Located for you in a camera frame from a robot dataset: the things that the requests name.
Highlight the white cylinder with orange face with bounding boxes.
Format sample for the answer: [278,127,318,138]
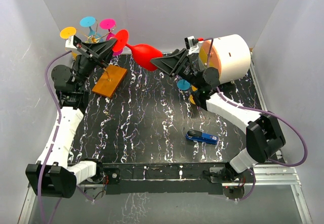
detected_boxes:
[198,34,251,84]

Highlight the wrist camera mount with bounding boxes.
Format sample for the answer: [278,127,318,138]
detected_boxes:
[184,36,204,54]
[65,35,82,52]

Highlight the red wine glass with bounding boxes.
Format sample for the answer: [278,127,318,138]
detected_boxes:
[111,29,163,71]

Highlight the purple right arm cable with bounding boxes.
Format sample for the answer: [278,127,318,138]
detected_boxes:
[202,37,309,202]

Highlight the orange-yellow wine glass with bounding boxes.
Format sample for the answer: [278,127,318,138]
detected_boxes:
[60,26,77,59]

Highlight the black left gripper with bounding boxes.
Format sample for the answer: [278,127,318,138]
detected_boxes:
[73,39,119,91]

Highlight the pink wine glass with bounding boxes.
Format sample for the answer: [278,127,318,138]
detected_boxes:
[99,18,116,40]

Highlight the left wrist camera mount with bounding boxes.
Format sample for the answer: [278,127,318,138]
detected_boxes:
[65,35,82,52]

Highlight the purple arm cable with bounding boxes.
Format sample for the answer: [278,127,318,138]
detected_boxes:
[37,51,102,224]
[202,37,309,202]

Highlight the blue black stapler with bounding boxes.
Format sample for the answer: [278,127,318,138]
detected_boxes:
[185,129,219,145]

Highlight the wooden rack base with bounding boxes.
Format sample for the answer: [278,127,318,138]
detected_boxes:
[92,65,127,99]

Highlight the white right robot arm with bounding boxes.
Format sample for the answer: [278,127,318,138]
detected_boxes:
[150,49,286,182]

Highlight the yellow wine glass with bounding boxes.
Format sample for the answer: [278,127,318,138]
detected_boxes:
[189,85,197,105]

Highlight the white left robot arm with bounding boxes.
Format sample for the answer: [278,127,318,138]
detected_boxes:
[25,36,117,198]

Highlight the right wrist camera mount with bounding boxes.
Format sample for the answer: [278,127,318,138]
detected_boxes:
[184,36,204,54]

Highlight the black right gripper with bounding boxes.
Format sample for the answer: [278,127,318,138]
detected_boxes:
[147,49,201,90]

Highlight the gold wire wine glass rack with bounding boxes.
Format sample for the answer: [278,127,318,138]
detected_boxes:
[75,23,118,82]

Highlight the blue wine glass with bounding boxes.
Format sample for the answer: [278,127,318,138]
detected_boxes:
[177,79,190,91]
[79,16,103,43]

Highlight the aluminium frame rail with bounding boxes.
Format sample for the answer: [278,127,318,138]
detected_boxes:
[23,54,297,223]

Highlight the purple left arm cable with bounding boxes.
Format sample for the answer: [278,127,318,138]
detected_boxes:
[37,51,102,224]

